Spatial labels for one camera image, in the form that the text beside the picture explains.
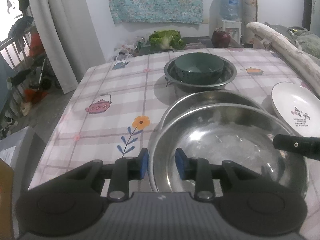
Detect green patterned pillow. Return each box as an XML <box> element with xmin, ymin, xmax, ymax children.
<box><xmin>269</xmin><ymin>24</ymin><xmax>320</xmax><ymax>61</ymax></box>

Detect white water dispenser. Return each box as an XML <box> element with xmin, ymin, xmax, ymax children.
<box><xmin>209</xmin><ymin>4</ymin><xmax>243</xmax><ymax>45</ymax></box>

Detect blue water bottle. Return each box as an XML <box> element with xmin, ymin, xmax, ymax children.
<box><xmin>220</xmin><ymin>0</ymin><xmax>240</xmax><ymax>21</ymax></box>

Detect green leafy cabbage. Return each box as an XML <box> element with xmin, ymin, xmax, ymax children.
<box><xmin>149</xmin><ymin>30</ymin><xmax>185</xmax><ymax>50</ymax></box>

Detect white grey curtain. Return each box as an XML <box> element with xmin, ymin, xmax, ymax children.
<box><xmin>30</xmin><ymin>0</ymin><xmax>106</xmax><ymax>93</ymax></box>

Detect white ceramic plate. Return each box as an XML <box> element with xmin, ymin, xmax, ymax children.
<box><xmin>271</xmin><ymin>82</ymin><xmax>320</xmax><ymax>137</ymax></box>

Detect teal floral wall cloth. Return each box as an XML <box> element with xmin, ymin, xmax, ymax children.
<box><xmin>109</xmin><ymin>0</ymin><xmax>203</xmax><ymax>25</ymax></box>

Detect large steel basin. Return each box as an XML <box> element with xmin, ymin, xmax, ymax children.
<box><xmin>148</xmin><ymin>103</ymin><xmax>309</xmax><ymax>197</ymax></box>

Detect dark red cabbage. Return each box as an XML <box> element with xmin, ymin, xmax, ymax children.
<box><xmin>211</xmin><ymin>30</ymin><xmax>231</xmax><ymax>48</ymax></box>

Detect dark green ceramic bowl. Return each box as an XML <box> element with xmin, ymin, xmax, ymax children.
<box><xmin>174</xmin><ymin>52</ymin><xmax>224</xmax><ymax>85</ymax></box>

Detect small steel plate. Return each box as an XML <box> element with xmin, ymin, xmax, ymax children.
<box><xmin>159</xmin><ymin>90</ymin><xmax>266</xmax><ymax>129</ymax></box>

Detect plastic bags clutter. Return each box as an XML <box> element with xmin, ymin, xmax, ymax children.
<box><xmin>113</xmin><ymin>36</ymin><xmax>151</xmax><ymax>61</ymax></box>

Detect plaid teapot tablecloth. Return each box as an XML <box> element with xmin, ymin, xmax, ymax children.
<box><xmin>30</xmin><ymin>48</ymin><xmax>304</xmax><ymax>187</ymax></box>

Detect steel bowl with handles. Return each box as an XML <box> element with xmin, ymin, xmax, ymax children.
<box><xmin>164</xmin><ymin>52</ymin><xmax>237</xmax><ymax>92</ymax></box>

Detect rolled patterned mat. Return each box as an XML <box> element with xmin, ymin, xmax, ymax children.
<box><xmin>242</xmin><ymin>0</ymin><xmax>258</xmax><ymax>44</ymax></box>

